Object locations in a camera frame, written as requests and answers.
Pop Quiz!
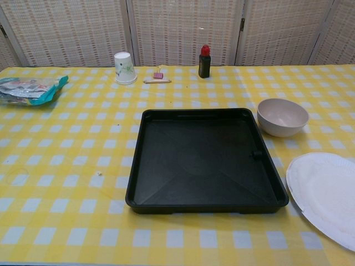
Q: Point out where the beige bowl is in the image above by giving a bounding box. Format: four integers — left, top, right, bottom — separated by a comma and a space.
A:
256, 98, 310, 137

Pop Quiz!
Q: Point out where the white paper plate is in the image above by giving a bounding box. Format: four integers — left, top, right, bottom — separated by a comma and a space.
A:
286, 152, 355, 252

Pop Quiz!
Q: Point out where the black plastic tray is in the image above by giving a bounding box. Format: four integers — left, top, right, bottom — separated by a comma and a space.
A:
125, 108, 290, 215

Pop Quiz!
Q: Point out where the black bottle red cap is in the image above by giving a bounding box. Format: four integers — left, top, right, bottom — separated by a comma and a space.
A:
198, 44, 211, 79

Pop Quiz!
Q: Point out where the white paper cup upside down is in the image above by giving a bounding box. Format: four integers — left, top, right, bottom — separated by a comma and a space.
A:
114, 52, 138, 85

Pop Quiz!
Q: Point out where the woven folding screen panel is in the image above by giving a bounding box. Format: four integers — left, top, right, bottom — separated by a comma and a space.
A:
126, 0, 246, 67
0, 26, 22, 72
235, 0, 342, 66
307, 0, 355, 66
0, 0, 139, 68

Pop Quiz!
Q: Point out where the yellow white checked tablecloth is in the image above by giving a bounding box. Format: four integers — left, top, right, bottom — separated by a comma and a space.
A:
0, 64, 355, 264

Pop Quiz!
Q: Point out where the teal silver snack bag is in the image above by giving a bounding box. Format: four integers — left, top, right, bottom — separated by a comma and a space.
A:
0, 75, 69, 106

